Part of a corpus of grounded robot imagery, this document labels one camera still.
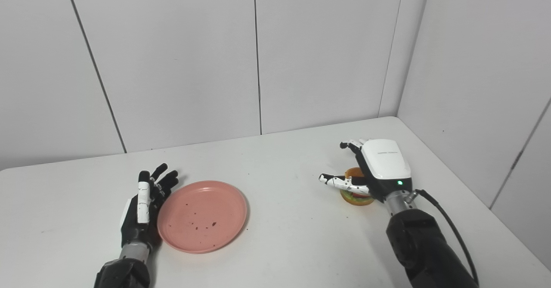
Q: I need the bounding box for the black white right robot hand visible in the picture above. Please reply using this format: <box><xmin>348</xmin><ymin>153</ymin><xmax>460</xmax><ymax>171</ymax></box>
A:
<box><xmin>319</xmin><ymin>139</ymin><xmax>413</xmax><ymax>204</ymax></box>

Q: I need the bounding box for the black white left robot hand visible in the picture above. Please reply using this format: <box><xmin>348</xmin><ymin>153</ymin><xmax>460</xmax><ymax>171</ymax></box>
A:
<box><xmin>120</xmin><ymin>163</ymin><xmax>180</xmax><ymax>250</ymax></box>

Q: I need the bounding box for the toy hamburger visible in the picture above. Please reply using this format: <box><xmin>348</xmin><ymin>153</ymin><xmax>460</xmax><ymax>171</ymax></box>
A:
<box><xmin>340</xmin><ymin>167</ymin><xmax>375</xmax><ymax>206</ymax></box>

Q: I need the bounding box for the pink round plate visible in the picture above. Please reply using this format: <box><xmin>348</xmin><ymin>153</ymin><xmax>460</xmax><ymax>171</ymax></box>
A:
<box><xmin>157</xmin><ymin>180</ymin><xmax>249</xmax><ymax>254</ymax></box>

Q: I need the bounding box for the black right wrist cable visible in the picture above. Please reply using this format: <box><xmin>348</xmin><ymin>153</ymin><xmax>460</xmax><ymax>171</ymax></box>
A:
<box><xmin>407</xmin><ymin>189</ymin><xmax>481</xmax><ymax>287</ymax></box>

